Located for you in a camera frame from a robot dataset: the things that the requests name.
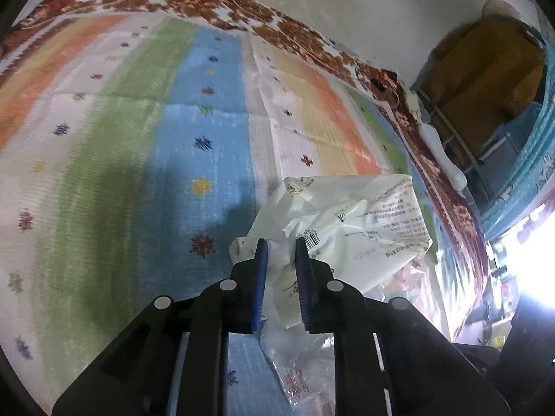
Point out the clear plastic wrapper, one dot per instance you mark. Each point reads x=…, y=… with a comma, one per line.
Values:
x=299, y=355

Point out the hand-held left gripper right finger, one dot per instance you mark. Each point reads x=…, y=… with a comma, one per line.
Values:
x=303, y=286

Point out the yellow cloth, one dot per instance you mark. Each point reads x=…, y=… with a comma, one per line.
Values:
x=485, y=73

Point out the white elongated object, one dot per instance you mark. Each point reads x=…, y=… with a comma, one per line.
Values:
x=442, y=156

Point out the white printed plastic bag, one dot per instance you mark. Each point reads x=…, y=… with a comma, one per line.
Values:
x=347, y=225

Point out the teal patterned curtain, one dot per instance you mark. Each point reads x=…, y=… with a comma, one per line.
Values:
x=529, y=160

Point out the metal rack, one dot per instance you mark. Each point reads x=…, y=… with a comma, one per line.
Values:
x=451, y=126

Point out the striped colourful blanket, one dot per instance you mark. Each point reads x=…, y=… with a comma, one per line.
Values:
x=130, y=138

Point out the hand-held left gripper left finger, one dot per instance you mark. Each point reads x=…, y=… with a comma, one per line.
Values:
x=260, y=286

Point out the brown floral bedsheet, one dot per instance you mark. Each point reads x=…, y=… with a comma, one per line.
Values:
x=173, y=4

